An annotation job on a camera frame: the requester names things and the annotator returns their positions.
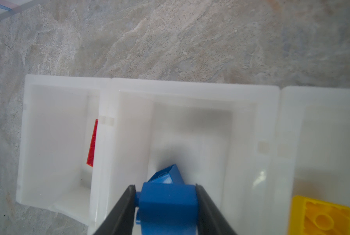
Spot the small blue lego brick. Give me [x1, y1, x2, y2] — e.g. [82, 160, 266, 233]
[138, 182, 198, 235]

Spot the white middle plastic bin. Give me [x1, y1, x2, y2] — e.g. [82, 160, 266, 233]
[88, 78, 280, 235]

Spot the white right plastic bin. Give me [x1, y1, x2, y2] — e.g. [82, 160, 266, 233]
[262, 86, 350, 235]

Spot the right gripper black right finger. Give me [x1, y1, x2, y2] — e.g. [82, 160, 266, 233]
[195, 184, 237, 235]

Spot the red curved lego brick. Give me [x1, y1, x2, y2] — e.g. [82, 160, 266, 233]
[86, 119, 98, 167]

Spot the yellow curved lego brick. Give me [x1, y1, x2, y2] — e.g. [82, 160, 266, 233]
[287, 195, 350, 235]

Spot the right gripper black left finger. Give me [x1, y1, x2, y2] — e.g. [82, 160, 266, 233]
[94, 185, 136, 235]

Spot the white plastic bin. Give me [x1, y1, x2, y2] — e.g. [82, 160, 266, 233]
[88, 78, 280, 235]
[16, 74, 111, 224]
[262, 86, 350, 235]

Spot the white left plastic bin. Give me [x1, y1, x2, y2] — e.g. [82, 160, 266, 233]
[16, 74, 111, 224]

